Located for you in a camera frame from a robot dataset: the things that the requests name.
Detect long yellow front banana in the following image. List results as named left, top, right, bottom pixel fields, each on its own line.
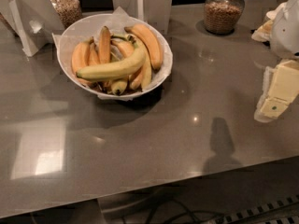
left=76, top=48, right=146, bottom=81

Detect black cables under table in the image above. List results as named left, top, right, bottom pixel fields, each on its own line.
left=118, top=193, right=225, bottom=224

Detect orange banana at left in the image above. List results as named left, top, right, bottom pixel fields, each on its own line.
left=71, top=37, right=93, bottom=75

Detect upright orange middle banana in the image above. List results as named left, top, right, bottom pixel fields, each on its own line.
left=98, top=26, right=110, bottom=63

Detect orange banana at right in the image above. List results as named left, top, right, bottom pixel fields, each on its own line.
left=124, top=23, right=164, bottom=70

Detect glass jar of grains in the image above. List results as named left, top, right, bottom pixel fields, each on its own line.
left=50, top=0, right=82, bottom=28
left=204, top=0, right=245, bottom=35

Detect white bowl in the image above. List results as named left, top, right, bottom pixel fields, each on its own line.
left=56, top=13, right=174, bottom=100

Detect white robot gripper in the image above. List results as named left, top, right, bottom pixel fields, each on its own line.
left=251, top=0, right=299, bottom=123

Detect white folded card stand left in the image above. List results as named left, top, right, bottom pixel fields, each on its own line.
left=0, top=0, right=64, bottom=57

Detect yellow banana under front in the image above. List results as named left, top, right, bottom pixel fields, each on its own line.
left=129, top=35, right=152, bottom=91

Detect glass jar of grains left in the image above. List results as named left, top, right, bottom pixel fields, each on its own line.
left=50, top=0, right=82, bottom=28

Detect striped floor grate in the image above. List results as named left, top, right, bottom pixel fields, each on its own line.
left=203, top=194, right=299, bottom=224

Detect white paper bowl liner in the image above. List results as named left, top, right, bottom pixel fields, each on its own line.
left=51, top=6, right=174, bottom=102

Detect white folded card stand middle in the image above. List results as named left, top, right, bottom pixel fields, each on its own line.
left=112, top=0, right=172, bottom=35

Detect glass jar of grains right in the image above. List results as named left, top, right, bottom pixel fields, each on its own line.
left=204, top=0, right=245, bottom=35

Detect white folded card stand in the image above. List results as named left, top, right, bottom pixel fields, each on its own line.
left=0, top=0, right=64, bottom=57
left=112, top=0, right=172, bottom=35

